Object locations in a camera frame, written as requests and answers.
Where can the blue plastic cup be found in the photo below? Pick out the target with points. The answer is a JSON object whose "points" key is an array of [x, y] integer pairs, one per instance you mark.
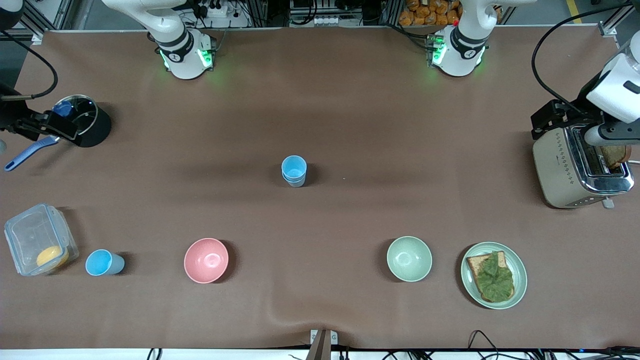
{"points": [[295, 182], [294, 166], [102, 263]]}

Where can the metal camera mount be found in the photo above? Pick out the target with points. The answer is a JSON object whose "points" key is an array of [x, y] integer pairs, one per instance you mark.
{"points": [[322, 345]]}

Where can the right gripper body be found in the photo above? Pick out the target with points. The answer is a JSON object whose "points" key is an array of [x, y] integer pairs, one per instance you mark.
{"points": [[11, 118]]}

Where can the orange round food piece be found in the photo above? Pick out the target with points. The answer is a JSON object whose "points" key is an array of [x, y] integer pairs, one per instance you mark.
{"points": [[52, 257]]}

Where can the aluminium frame rack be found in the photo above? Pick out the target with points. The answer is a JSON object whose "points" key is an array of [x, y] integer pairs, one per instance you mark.
{"points": [[260, 12]]}

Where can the glass lid with blue knob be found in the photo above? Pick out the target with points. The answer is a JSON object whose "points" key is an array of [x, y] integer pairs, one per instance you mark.
{"points": [[86, 112]]}

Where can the white power strip with plugs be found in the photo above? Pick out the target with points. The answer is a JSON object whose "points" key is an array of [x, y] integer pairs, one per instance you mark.
{"points": [[217, 11]]}

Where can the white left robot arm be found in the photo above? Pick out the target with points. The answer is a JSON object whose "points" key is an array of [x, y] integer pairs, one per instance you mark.
{"points": [[465, 55]]}

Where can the beige chrome toaster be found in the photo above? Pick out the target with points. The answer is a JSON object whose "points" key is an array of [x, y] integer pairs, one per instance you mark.
{"points": [[555, 165]]}

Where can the pale green plate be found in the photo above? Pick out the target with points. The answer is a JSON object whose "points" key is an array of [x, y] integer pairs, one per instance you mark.
{"points": [[520, 277]]}

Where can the clear plastic storage container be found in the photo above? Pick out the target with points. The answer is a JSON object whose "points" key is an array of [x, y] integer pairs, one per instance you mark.
{"points": [[30, 235]]}

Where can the pale green bowl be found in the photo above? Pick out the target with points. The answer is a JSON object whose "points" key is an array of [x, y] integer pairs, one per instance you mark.
{"points": [[409, 259]]}

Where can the brown table mat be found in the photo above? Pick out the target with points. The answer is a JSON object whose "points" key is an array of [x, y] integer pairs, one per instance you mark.
{"points": [[320, 100]]}

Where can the pink bowl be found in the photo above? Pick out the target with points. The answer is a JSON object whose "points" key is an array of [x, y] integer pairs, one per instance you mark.
{"points": [[206, 260]]}

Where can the white socket strip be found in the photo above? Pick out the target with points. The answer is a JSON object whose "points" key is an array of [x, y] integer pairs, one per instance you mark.
{"points": [[327, 21]]}

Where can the brown toast slice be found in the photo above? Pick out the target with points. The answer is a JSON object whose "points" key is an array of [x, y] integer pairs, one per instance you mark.
{"points": [[615, 156]]}

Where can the brown bread slice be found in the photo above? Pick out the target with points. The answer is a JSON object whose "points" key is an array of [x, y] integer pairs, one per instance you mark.
{"points": [[474, 265]]}

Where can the bag of orange buns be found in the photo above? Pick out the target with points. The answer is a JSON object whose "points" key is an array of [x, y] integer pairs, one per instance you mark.
{"points": [[425, 12]]}

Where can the green lettuce leaf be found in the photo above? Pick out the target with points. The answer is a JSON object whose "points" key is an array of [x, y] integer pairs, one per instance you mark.
{"points": [[496, 280]]}

